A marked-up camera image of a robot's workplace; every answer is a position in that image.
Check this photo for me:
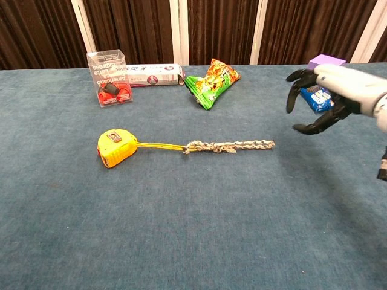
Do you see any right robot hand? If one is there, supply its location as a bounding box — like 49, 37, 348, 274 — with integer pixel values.
285, 63, 387, 135

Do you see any braided beige rope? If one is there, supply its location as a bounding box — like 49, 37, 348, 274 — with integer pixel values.
182, 139, 276, 155

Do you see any yellow tape measure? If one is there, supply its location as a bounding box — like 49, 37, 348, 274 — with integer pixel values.
96, 129, 187, 169

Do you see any purple cube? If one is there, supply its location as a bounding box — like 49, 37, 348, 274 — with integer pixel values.
308, 54, 347, 69

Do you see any blue cookie packet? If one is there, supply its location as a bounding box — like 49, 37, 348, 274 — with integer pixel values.
300, 85, 336, 115

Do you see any dark brown curtain panel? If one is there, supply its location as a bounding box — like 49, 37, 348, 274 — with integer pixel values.
83, 0, 175, 66
187, 0, 259, 66
370, 36, 387, 63
0, 0, 89, 71
258, 0, 378, 65

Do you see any green snack bag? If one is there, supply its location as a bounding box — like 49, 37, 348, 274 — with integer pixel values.
183, 58, 242, 111

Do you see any white toothpaste box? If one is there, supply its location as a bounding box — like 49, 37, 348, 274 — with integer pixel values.
125, 63, 185, 88

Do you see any blue felt table cover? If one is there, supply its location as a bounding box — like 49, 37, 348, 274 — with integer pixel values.
0, 62, 387, 290

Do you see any clear plastic capsule box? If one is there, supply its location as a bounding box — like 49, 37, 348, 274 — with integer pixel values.
86, 49, 134, 108

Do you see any white frame post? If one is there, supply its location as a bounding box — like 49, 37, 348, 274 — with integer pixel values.
169, 0, 190, 66
350, 0, 387, 63
249, 0, 268, 66
71, 0, 98, 54

